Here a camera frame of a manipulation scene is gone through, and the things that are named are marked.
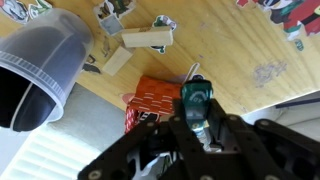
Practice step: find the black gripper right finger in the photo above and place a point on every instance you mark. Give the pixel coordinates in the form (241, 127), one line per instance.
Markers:
(264, 150)

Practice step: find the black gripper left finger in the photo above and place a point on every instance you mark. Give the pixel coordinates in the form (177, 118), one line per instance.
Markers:
(134, 151)

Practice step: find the small green toy car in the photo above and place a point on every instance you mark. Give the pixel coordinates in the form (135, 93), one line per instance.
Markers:
(196, 95)

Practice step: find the silver plastic cup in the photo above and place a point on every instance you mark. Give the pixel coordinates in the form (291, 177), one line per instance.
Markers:
(39, 64)

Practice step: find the red patterned box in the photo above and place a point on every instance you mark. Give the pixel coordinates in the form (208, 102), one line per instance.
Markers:
(151, 96)

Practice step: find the short wooden block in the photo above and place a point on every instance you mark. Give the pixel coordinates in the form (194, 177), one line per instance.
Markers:
(119, 58)

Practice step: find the long wooden block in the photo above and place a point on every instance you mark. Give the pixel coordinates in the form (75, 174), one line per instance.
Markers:
(148, 36)

